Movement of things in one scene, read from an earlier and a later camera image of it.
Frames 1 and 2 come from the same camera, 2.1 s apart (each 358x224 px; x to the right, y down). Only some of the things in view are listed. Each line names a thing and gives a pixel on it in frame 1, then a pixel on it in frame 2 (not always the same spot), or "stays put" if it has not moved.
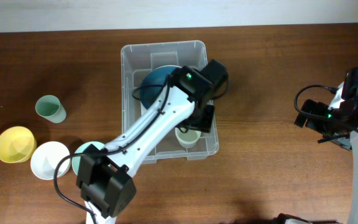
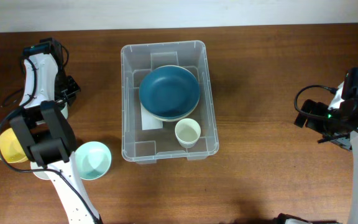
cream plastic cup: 188,139 stays put
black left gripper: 206,126 → 69,97
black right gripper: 317,107 stays put
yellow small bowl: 15,144 stays put
